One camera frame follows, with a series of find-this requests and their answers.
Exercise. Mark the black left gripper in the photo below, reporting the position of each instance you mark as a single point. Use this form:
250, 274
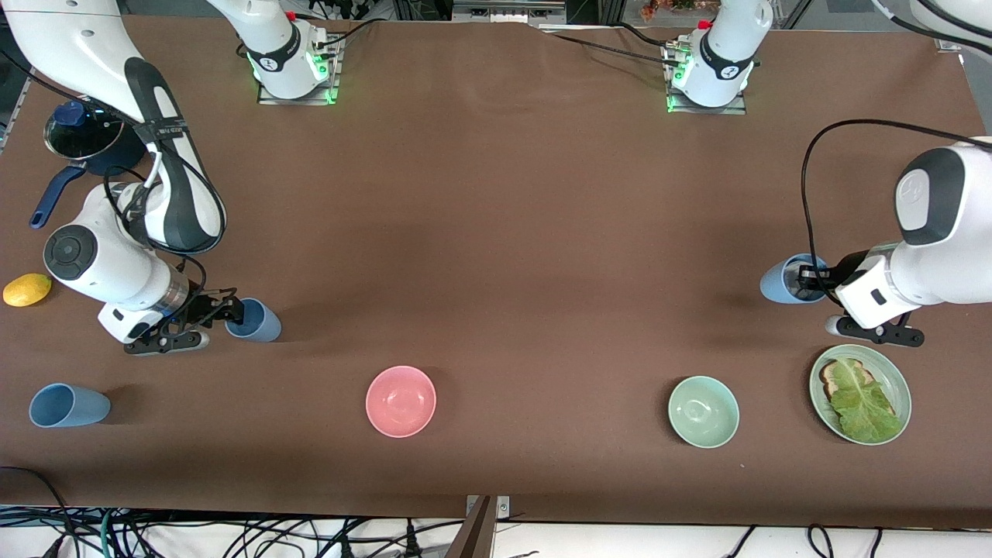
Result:
846, 267

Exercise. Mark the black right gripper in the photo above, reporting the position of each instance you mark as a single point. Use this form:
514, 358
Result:
203, 304

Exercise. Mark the blue plastic cup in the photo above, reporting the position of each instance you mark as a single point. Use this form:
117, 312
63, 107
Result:
77, 407
267, 325

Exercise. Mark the blue cup holding tissue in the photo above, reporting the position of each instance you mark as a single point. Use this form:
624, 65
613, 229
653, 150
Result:
771, 285

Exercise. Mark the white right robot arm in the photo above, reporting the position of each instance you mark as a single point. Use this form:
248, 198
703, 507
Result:
116, 271

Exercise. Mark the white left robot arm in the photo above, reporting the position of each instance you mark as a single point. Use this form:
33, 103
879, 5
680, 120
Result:
953, 256

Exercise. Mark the toast slice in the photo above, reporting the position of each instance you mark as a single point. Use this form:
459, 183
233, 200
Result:
831, 381

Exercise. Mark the green plate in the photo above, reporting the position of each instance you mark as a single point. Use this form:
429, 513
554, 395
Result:
883, 368

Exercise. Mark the green lettuce leaf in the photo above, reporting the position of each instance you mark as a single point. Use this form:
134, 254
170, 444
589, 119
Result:
864, 407

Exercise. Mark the mint green bowl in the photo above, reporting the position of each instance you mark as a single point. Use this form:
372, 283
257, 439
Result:
703, 411

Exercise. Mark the pink bowl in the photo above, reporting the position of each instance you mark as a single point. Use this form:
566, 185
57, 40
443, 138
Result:
401, 401

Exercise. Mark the yellow lemon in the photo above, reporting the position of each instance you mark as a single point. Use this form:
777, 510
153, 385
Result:
27, 291

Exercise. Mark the dark blue saucepan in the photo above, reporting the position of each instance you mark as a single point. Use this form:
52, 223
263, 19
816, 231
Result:
58, 194

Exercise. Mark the brown table cover sheet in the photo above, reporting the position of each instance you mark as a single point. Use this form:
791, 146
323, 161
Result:
620, 232

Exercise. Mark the glass pot lid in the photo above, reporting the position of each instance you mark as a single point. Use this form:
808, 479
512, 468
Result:
81, 132

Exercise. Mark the orange artificial flowers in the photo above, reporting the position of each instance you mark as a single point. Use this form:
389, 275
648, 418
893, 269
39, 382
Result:
655, 9

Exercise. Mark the grey power strip box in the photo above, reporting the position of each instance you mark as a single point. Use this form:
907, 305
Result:
504, 12

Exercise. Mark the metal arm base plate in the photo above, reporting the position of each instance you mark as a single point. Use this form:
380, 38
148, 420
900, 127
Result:
338, 77
697, 110

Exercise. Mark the grey camera pole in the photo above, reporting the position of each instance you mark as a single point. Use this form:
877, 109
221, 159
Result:
474, 539

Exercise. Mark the silver metal bracket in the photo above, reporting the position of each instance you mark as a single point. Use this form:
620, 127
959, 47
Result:
504, 508

